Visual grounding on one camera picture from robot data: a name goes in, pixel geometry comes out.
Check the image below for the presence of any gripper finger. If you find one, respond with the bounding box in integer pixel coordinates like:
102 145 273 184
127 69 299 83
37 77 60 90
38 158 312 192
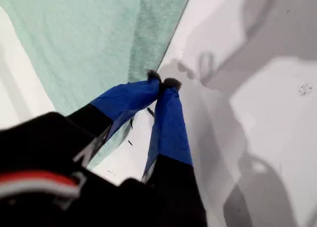
142 77 208 227
66 70 162 144

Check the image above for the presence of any pale green T-shirt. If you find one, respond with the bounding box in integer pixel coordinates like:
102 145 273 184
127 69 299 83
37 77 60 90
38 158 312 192
0 0 194 170

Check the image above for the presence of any red white servo wire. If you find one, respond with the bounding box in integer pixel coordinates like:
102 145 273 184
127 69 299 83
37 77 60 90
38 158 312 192
0 171 84 201

